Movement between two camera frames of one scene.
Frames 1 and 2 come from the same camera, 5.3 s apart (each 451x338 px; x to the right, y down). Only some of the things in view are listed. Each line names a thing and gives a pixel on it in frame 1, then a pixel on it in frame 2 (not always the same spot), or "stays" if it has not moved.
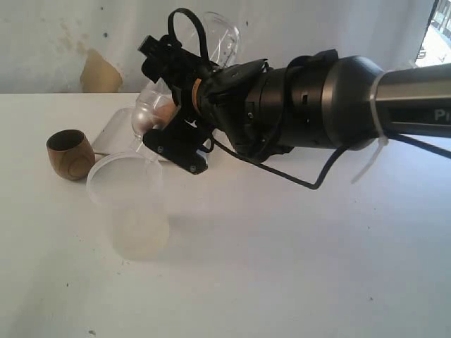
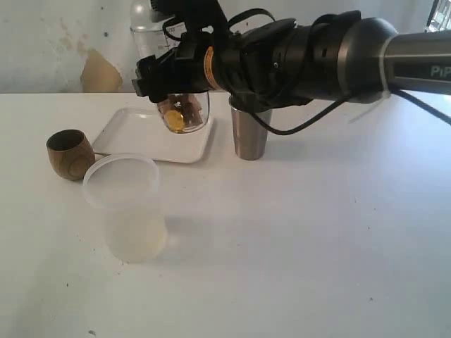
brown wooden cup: x=71 y=154 stays
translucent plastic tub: x=132 y=188 stays
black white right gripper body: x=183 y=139 -> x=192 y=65
